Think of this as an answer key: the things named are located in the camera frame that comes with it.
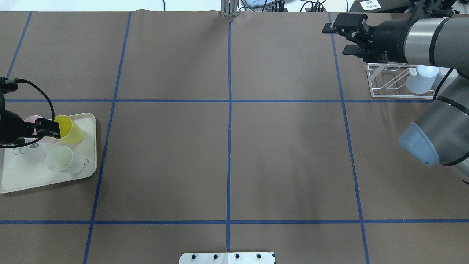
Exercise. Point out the aluminium frame post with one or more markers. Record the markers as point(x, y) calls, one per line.
point(229, 8)

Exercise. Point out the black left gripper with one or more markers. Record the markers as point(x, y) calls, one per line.
point(11, 126)

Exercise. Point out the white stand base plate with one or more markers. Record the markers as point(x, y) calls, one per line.
point(228, 258)

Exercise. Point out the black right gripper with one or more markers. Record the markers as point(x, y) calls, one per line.
point(389, 41)

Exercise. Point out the white wire cup rack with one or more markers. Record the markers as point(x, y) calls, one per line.
point(389, 81)

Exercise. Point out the black laptop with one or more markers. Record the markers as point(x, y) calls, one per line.
point(379, 6)

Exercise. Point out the pale green ikea cup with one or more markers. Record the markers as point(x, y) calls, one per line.
point(65, 160)

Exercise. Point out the blue ikea cup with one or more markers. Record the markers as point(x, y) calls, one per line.
point(421, 79)

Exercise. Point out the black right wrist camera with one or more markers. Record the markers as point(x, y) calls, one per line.
point(431, 8)

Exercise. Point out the far teach pendant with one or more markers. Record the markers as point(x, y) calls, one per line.
point(259, 3)

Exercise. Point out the yellow ikea cup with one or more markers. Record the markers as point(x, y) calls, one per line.
point(70, 132)

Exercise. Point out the pink ikea cup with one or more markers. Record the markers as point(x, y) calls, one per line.
point(32, 119)

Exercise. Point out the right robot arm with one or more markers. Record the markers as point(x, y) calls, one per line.
point(440, 135)

